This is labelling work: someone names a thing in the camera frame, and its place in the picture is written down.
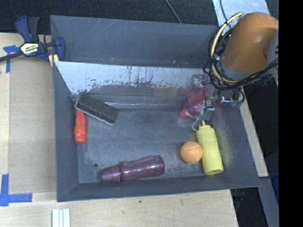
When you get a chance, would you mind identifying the yellow squeeze bottle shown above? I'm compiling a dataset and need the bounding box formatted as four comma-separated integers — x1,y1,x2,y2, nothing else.
192,120,224,175

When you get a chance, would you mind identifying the black and grey sponge block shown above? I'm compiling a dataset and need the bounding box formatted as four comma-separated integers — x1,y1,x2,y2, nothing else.
75,92,119,126

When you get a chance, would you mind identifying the orange-red toy carrot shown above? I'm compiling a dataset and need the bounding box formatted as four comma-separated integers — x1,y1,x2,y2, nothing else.
73,110,89,145

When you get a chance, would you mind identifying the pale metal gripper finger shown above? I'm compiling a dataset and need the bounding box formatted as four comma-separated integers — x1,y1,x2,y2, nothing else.
200,106,216,122

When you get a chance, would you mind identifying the purple plastic bottle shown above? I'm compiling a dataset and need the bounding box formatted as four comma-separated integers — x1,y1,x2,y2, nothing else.
98,155,165,184

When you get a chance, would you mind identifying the grey metal bin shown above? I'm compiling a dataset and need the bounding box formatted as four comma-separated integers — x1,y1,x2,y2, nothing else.
49,15,261,202

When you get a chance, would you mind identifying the orange ball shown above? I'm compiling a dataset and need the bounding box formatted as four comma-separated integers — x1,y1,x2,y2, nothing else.
180,140,204,164

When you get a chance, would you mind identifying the pink spray bottle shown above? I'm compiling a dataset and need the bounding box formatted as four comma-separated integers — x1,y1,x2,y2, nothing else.
179,84,214,119

